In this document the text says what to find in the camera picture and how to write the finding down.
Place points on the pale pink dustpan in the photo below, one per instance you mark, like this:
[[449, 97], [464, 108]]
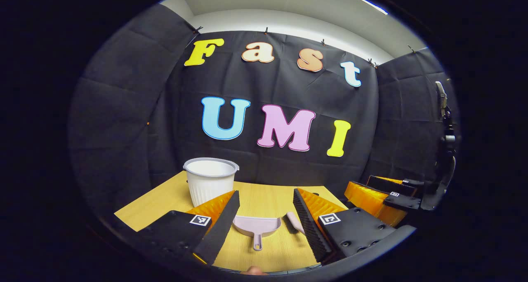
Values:
[[255, 225]]

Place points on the small pale pink broom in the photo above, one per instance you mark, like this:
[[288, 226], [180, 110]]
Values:
[[293, 221]]

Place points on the white ribbed garbage bin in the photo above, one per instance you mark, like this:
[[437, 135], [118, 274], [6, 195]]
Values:
[[206, 183]]

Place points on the black backdrop cloth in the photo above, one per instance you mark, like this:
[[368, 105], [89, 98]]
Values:
[[268, 84]]

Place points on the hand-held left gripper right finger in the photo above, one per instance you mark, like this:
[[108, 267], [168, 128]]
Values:
[[311, 232]]

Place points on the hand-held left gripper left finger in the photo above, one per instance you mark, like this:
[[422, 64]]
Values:
[[218, 232]]

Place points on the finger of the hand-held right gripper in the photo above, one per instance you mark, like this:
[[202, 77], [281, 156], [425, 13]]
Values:
[[392, 185], [402, 201]]

